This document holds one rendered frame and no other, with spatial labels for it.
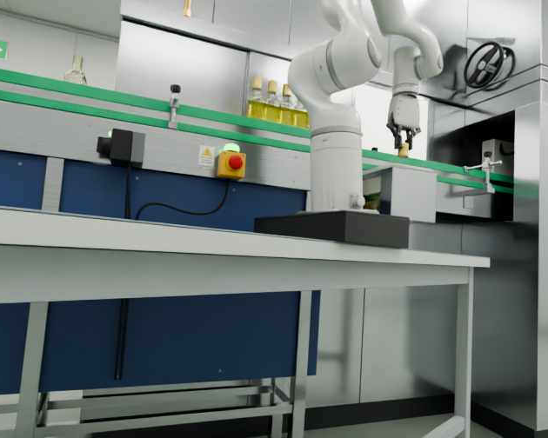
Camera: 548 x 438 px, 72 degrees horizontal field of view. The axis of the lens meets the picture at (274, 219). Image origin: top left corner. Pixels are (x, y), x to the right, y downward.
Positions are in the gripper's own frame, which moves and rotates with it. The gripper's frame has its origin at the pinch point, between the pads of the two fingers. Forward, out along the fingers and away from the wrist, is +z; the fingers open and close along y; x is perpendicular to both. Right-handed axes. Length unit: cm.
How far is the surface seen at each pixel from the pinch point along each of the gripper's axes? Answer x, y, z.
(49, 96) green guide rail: -12, 104, 1
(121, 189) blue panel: -12, 84, 23
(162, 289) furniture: 46, 76, 43
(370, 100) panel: -39, -13, -31
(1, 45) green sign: -333, 218, -145
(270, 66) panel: -38, 35, -35
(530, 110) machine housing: -9, -72, -28
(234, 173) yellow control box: -3, 55, 16
